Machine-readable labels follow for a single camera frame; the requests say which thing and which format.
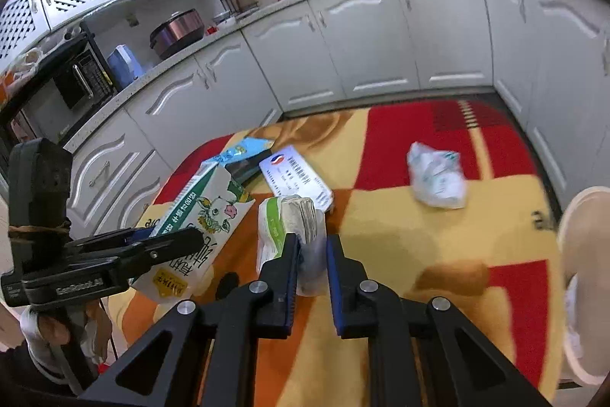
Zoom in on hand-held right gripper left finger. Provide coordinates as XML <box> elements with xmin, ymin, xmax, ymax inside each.
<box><xmin>79</xmin><ymin>233</ymin><xmax>303</xmax><ymax>407</ymax></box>

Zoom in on blue snack packet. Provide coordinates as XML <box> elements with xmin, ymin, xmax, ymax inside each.
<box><xmin>200</xmin><ymin>137</ymin><xmax>275</xmax><ymax>167</ymax></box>

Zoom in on person's left hand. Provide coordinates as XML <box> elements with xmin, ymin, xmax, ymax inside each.
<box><xmin>20</xmin><ymin>304</ymin><xmax>113</xmax><ymax>372</ymax></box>

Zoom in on orange white bag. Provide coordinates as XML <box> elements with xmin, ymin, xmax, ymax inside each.
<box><xmin>0</xmin><ymin>47</ymin><xmax>43</xmax><ymax>103</ymax></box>

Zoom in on copper rice cooker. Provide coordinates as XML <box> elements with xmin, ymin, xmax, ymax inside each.
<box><xmin>150</xmin><ymin>9</ymin><xmax>206</xmax><ymax>60</ymax></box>

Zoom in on white medicine box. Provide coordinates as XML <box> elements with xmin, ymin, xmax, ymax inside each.
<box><xmin>258</xmin><ymin>146</ymin><xmax>334</xmax><ymax>214</ymax></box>

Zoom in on red yellow printed blanket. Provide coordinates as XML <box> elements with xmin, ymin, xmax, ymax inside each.
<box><xmin>107</xmin><ymin>99</ymin><xmax>566</xmax><ymax>407</ymax></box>

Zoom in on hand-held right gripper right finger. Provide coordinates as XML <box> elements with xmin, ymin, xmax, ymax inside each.
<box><xmin>325</xmin><ymin>234</ymin><xmax>554</xmax><ymax>407</ymax></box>

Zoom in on blue plastic container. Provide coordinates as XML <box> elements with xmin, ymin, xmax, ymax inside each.
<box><xmin>107</xmin><ymin>45</ymin><xmax>144</xmax><ymax>79</ymax></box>

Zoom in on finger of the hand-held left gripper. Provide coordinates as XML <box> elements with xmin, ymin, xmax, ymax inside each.
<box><xmin>67</xmin><ymin>227</ymin><xmax>160</xmax><ymax>256</ymax></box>
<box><xmin>114</xmin><ymin>227</ymin><xmax>207</xmax><ymax>285</ymax></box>

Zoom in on white green packet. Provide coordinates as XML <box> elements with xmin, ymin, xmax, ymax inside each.
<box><xmin>257</xmin><ymin>195</ymin><xmax>329</xmax><ymax>297</ymax></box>

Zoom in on crumpled white wrapper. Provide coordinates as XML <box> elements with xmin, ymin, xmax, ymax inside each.
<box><xmin>406</xmin><ymin>142</ymin><xmax>467</xmax><ymax>210</ymax></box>

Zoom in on white base cabinets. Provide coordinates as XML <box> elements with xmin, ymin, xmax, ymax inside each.
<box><xmin>62</xmin><ymin>0</ymin><xmax>610</xmax><ymax>242</ymax></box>

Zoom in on white green milk carton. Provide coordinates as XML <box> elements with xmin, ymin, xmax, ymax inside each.
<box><xmin>131</xmin><ymin>161</ymin><xmax>256</xmax><ymax>306</ymax></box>

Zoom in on black microwave oven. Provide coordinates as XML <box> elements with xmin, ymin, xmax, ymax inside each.
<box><xmin>10</xmin><ymin>50</ymin><xmax>117</xmax><ymax>142</ymax></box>
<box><xmin>0</xmin><ymin>23</ymin><xmax>118</xmax><ymax>150</ymax></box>

